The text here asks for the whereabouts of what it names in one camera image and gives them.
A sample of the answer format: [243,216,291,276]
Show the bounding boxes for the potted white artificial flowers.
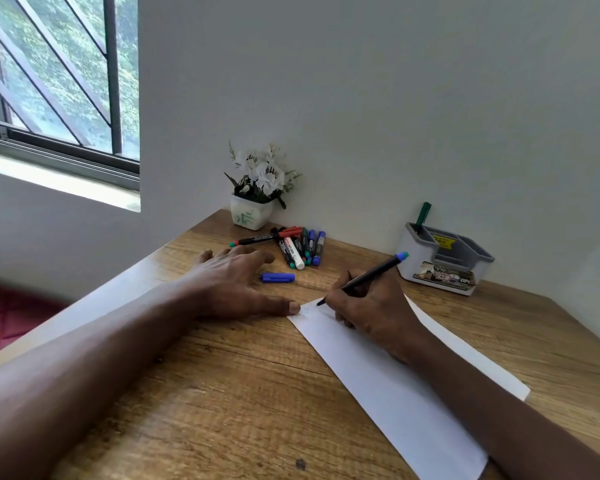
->
[223,141,303,231]

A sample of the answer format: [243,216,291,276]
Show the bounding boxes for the person's left hand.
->
[189,244,302,321]

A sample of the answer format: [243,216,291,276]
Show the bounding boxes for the person's right forearm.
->
[409,329,600,480]

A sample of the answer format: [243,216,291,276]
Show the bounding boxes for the person's right hand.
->
[323,267,431,365]

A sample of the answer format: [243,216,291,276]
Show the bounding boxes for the person's left forearm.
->
[0,282,211,480]

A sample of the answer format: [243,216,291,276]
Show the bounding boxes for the thin green-capped marker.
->
[413,201,433,235]

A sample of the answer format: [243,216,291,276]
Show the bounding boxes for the red quilted mattress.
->
[0,282,69,363]

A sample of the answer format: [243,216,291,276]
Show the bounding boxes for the thin blue-capped pen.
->
[315,251,410,307]

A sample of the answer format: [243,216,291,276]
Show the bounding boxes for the thick blue marker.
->
[311,230,327,267]

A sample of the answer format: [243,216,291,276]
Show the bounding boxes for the pile of colored markers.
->
[229,225,315,271]

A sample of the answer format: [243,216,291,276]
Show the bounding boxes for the gray desk organizer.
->
[395,222,496,297]

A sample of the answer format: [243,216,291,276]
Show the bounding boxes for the barred window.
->
[0,0,141,191]

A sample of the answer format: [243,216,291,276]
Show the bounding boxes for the white paper sheet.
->
[286,294,531,480]

